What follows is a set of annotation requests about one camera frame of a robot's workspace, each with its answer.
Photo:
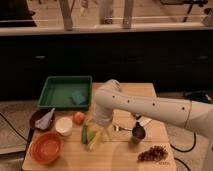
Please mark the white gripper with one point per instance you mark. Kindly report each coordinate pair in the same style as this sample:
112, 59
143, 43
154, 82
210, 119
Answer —
103, 116

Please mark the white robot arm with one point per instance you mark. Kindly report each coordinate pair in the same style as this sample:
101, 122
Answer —
191, 115

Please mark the green plastic cup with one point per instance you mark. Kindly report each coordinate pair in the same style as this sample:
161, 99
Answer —
90, 136

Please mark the white small cup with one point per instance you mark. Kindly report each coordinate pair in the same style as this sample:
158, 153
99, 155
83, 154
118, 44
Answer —
64, 126

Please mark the black metal cup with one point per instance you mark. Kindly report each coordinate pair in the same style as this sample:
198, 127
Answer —
138, 133

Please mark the silver fork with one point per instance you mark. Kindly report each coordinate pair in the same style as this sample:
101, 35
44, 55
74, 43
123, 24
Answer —
119, 128

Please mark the green cucumber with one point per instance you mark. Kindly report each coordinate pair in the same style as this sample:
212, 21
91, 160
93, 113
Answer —
84, 134

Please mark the orange round fruit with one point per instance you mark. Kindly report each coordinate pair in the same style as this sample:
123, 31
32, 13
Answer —
78, 118

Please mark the teal sponge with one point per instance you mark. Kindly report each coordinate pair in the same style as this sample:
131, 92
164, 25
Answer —
78, 98

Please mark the wooden cutting board table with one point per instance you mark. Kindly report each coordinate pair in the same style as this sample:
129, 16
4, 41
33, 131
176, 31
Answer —
115, 155

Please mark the green plastic tray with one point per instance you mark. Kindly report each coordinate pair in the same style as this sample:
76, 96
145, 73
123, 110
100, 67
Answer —
56, 92

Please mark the grey crumpled cloth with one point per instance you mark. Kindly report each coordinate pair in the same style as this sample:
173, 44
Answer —
45, 121

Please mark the dark brown bowl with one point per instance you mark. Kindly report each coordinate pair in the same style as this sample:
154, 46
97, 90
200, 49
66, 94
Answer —
38, 115

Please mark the orange plastic bowl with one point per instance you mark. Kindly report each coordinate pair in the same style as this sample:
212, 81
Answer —
46, 148

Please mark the bunch of dark grapes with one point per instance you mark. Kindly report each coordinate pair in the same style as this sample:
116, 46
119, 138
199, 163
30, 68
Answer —
155, 153

